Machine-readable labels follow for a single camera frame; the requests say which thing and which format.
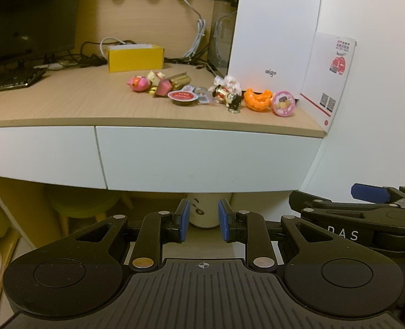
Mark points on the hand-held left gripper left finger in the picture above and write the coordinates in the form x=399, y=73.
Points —
x=182, y=222

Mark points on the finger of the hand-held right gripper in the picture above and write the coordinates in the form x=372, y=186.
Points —
x=368, y=192
x=303, y=201

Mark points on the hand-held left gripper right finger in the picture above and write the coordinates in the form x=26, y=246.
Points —
x=225, y=222

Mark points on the white desk drawer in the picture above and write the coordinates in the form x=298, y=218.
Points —
x=206, y=157
x=38, y=150

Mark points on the white bin with face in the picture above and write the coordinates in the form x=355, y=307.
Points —
x=206, y=209

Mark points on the pink round lid cup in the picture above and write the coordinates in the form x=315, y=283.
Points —
x=283, y=104

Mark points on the yellow green stool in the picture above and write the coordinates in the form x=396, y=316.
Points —
x=79, y=202

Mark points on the orange croissant toy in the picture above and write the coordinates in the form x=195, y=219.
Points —
x=257, y=101

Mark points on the small red white figurine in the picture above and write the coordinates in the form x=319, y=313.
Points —
x=231, y=101

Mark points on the white red printed leaflet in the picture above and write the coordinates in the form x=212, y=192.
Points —
x=329, y=75

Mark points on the red lid sauce cup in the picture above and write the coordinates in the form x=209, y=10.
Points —
x=182, y=96

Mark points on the clear small packet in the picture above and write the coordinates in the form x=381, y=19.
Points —
x=203, y=96

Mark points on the white crumpled wrapper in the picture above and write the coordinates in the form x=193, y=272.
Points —
x=228, y=81

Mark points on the tan wrapped snack bar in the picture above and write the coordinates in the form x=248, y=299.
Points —
x=180, y=78

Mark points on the pink pig toy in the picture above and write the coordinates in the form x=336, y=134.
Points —
x=138, y=84

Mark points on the yellow cardboard box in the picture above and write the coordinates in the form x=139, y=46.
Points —
x=134, y=60

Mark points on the white computer case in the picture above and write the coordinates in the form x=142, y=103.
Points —
x=274, y=24

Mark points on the yellow chair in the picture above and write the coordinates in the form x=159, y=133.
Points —
x=4, y=246

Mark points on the white power adapter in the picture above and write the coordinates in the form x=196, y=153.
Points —
x=48, y=65

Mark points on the black keyboard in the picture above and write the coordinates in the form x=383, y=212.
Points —
x=10, y=79

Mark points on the black monitor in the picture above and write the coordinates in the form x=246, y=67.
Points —
x=27, y=17

